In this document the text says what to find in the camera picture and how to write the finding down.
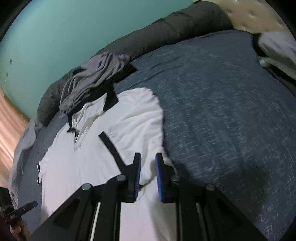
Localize crumpled grey garment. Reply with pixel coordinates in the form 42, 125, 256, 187
59, 52, 130, 114

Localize folded light grey garment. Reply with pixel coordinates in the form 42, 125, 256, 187
258, 31, 296, 75

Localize rolled dark grey duvet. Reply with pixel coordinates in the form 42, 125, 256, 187
37, 0, 235, 127

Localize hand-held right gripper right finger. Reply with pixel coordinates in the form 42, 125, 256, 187
155, 152, 269, 241

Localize white polo shirt black trim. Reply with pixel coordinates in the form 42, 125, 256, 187
37, 87, 174, 241

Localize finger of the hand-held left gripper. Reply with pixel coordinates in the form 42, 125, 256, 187
18, 200, 38, 215

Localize cream tufted headboard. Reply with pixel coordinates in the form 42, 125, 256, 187
215, 0, 287, 33

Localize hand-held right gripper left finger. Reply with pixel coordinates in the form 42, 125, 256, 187
30, 152, 142, 241

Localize pink curtain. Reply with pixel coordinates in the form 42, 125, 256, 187
0, 88, 29, 181

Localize person's left hand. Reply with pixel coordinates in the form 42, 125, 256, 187
11, 220, 27, 238

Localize light grey blanket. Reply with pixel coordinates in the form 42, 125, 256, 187
8, 116, 43, 204

